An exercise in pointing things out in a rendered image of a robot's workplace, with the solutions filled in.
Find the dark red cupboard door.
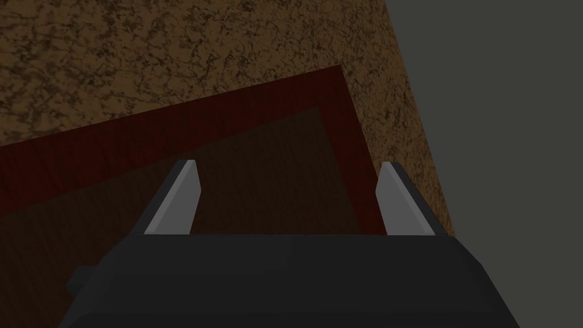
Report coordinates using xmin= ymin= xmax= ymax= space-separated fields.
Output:
xmin=0 ymin=64 xmax=388 ymax=328

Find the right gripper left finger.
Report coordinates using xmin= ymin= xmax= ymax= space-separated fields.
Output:
xmin=130 ymin=159 xmax=202 ymax=236

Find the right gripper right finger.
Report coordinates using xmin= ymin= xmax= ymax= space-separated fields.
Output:
xmin=375 ymin=161 xmax=450 ymax=237

